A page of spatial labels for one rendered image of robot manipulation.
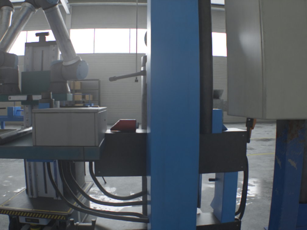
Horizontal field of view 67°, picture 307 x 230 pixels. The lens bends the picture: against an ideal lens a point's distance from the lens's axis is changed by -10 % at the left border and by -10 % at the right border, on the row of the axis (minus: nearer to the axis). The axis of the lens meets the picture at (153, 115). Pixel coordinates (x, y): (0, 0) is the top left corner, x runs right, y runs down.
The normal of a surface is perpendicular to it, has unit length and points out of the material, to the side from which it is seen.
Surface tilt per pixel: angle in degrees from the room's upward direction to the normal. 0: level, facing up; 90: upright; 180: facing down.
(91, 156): 90
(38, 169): 90
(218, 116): 90
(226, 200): 90
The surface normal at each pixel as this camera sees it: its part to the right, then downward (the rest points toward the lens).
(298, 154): 0.11, 0.04
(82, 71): 0.95, 0.08
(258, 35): -0.99, 0.00
